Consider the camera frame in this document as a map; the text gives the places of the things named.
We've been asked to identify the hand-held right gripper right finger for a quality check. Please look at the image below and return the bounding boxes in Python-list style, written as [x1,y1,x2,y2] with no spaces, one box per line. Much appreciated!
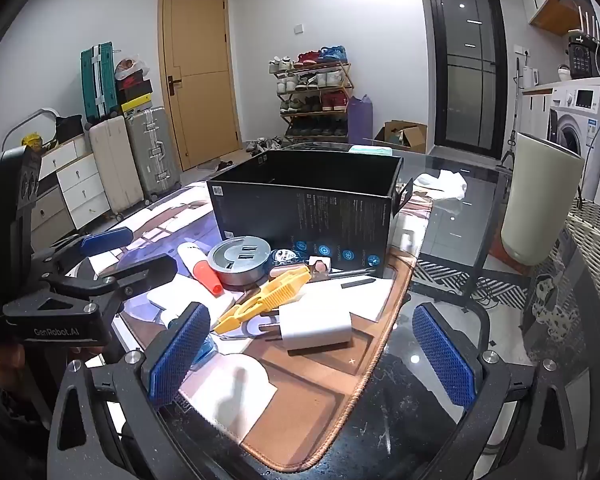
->
[411,302,598,480]

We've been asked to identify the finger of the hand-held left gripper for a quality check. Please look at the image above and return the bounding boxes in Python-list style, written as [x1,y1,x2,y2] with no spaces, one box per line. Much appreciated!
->
[45,254,179,311]
[30,226,134,281]

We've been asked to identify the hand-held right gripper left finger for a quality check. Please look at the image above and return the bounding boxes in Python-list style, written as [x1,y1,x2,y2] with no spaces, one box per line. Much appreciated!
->
[47,301,216,480]

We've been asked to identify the white glue bottle red cap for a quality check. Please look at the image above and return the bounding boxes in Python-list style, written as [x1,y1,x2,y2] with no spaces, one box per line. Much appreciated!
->
[176,241,224,296]

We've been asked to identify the white power adapter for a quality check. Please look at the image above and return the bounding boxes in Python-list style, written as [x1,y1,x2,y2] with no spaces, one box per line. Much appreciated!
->
[257,305,355,352]

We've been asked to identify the black cardboard box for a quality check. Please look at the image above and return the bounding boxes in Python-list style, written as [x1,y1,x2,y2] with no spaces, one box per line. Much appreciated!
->
[206,150,413,281]

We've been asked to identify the person's left forearm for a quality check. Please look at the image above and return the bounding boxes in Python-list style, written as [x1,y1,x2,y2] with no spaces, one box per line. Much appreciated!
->
[0,355,51,431]

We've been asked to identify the person's left hand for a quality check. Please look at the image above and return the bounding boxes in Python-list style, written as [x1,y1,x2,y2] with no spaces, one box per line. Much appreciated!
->
[0,346,106,376]

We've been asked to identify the white flat box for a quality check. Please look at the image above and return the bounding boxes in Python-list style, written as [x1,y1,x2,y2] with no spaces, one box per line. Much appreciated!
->
[147,285,236,321]

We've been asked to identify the white drawer cabinet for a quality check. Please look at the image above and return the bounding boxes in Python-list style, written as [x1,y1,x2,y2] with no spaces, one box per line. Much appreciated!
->
[30,135,112,251]

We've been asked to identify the patterned floor rug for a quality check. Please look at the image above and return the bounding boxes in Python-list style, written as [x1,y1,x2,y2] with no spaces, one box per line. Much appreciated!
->
[412,260,531,311]

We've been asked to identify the beige suitcase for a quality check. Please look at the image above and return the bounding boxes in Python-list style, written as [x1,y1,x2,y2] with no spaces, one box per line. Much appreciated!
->
[88,115,145,213]

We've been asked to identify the round silver socket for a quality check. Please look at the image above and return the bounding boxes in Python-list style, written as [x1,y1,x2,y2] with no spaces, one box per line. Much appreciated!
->
[207,236,272,288]

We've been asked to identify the yellow plastic tool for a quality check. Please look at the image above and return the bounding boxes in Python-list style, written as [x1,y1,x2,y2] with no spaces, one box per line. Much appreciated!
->
[214,265,313,336]

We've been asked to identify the white paper card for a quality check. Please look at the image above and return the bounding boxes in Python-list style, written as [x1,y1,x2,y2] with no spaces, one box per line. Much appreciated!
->
[307,277,398,323]

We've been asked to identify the silver suitcase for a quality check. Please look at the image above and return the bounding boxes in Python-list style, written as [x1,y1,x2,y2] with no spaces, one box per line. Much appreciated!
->
[125,106,176,201]

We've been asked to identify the black bag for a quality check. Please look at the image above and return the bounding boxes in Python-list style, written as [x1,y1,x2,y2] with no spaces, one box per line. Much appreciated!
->
[55,115,85,143]

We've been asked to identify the spotted cushion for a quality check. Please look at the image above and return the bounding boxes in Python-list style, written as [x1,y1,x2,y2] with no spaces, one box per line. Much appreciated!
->
[522,260,581,351]

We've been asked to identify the printed desk mat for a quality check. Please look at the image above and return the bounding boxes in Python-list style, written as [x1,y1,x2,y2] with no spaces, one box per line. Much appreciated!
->
[65,182,433,473]

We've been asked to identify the stack of shoe boxes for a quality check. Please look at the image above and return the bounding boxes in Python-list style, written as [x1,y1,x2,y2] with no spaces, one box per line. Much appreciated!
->
[116,77,153,116]

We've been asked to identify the green suitcase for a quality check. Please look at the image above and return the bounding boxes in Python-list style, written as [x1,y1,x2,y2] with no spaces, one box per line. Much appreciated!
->
[80,42,120,121]

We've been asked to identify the white cloth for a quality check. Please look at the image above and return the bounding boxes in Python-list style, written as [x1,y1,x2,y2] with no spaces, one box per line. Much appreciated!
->
[414,169,468,201]

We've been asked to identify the beige cylindrical bin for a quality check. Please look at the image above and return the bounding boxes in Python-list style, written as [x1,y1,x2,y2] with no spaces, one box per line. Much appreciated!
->
[500,131,586,266]

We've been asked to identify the wooden door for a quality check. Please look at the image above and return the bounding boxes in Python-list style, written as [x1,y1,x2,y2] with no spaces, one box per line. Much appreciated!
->
[158,0,242,172]

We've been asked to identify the brown cardboard box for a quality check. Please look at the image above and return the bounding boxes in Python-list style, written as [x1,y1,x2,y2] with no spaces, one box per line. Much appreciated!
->
[375,120,428,155]

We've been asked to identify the shoes group on rack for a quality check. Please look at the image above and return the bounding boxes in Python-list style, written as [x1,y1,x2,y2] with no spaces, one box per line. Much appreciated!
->
[269,46,353,141]

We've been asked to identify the purple bag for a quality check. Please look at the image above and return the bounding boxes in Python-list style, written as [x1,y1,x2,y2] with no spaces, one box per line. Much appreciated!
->
[347,94,374,145]

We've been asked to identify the mop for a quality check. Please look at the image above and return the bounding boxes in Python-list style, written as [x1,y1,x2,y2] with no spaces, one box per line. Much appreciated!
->
[502,57,523,168]

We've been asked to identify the white washing machine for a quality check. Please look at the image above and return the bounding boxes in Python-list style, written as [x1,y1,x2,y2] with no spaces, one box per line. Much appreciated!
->
[546,85,600,201]

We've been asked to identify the metal shoe rack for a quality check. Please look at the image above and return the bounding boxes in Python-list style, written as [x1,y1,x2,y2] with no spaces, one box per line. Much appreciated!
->
[269,46,356,143]

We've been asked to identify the black glass door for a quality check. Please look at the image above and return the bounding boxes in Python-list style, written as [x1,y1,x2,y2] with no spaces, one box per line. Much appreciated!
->
[425,0,508,156]

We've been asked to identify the black kitchen appliance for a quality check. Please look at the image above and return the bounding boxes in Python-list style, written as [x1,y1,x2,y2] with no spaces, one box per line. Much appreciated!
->
[566,35,600,80]

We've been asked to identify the white router with antennas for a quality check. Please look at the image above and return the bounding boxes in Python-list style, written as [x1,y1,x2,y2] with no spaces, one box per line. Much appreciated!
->
[575,7,600,43]

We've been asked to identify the wooden wall cabinet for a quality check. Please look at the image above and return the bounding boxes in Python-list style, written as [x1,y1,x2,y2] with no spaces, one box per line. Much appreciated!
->
[528,0,581,36]

